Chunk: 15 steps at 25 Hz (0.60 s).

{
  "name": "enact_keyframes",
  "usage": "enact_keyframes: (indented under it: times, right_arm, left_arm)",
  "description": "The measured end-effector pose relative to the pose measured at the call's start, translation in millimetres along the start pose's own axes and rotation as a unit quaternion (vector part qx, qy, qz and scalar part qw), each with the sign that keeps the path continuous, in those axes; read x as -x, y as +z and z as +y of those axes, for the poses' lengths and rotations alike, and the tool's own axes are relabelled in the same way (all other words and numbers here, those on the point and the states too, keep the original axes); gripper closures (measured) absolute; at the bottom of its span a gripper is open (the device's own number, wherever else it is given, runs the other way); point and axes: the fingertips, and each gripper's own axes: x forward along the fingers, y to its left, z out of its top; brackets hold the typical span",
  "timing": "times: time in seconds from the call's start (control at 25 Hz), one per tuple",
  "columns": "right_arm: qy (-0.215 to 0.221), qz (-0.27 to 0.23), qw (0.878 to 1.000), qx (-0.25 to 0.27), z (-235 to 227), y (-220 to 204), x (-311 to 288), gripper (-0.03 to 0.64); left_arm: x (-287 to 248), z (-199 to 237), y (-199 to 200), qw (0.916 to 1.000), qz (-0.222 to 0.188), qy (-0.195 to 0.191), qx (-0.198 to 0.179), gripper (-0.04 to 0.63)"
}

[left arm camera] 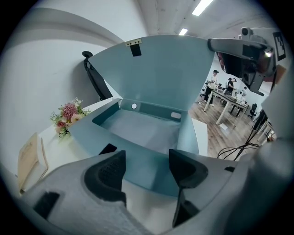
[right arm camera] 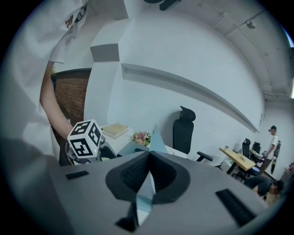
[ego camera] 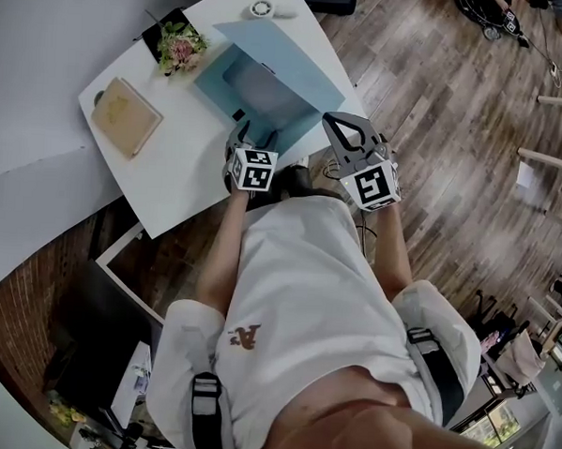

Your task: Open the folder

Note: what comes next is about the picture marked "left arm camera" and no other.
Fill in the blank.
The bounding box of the black swivel chair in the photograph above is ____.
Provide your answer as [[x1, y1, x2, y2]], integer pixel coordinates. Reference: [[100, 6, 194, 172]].
[[248, 103, 258, 120]]

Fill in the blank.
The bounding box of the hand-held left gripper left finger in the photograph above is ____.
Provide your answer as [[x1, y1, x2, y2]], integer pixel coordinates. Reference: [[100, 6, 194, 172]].
[[20, 150, 147, 235]]

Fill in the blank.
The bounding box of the dark top white leg desk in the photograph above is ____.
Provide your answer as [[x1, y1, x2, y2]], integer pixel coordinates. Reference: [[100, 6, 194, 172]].
[[204, 89, 250, 126]]

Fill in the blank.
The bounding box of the person's right hand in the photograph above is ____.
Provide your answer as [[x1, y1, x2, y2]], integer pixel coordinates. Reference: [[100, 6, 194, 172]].
[[260, 57, 287, 85]]

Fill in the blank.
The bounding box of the pink flower bouquet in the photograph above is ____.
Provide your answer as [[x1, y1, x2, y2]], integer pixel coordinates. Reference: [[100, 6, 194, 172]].
[[50, 97, 91, 143]]

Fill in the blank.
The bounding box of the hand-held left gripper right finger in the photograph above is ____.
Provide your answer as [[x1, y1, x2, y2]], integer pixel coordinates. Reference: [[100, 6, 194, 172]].
[[169, 149, 243, 228]]

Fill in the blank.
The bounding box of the light blue laptop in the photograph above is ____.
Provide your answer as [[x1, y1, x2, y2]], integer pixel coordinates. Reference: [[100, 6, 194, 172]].
[[68, 34, 215, 198]]

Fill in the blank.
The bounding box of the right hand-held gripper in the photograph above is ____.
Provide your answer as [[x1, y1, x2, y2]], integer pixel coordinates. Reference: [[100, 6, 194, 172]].
[[208, 27, 287, 96]]

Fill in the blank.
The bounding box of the black cable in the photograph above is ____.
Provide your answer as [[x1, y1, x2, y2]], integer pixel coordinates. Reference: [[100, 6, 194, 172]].
[[217, 110, 268, 161]]

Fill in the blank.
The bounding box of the black office chair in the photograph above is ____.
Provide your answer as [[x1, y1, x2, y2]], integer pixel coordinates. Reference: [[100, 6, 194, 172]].
[[81, 50, 113, 101]]

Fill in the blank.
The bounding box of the tan notebook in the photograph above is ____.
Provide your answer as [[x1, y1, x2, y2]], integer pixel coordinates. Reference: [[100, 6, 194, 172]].
[[17, 132, 49, 196]]

